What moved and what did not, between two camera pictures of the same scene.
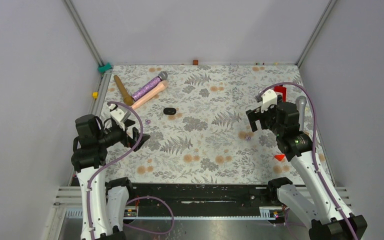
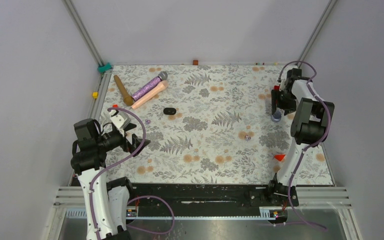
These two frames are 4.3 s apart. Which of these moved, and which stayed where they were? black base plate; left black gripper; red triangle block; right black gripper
Moved: right black gripper
Stayed: black base plate; red triangle block; left black gripper
